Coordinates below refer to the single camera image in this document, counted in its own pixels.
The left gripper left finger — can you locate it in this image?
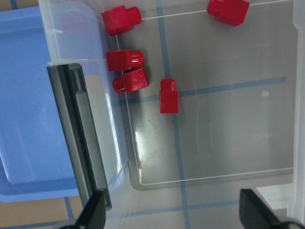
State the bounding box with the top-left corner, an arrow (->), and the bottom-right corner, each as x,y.
54,190 -> 106,229

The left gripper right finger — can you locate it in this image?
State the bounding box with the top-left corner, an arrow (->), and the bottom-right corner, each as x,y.
239,189 -> 305,229

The red block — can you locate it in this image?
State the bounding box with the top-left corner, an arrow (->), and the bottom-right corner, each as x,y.
159,78 -> 179,114
112,68 -> 149,94
101,5 -> 142,36
207,0 -> 250,27
106,50 -> 145,72

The clear plastic storage box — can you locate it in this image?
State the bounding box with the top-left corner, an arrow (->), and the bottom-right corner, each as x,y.
38,0 -> 305,229

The red block in box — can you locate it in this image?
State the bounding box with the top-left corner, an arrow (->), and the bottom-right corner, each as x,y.
101,5 -> 142,36

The blue plastic tray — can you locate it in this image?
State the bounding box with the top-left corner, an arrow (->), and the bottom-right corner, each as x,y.
0,0 -> 111,202

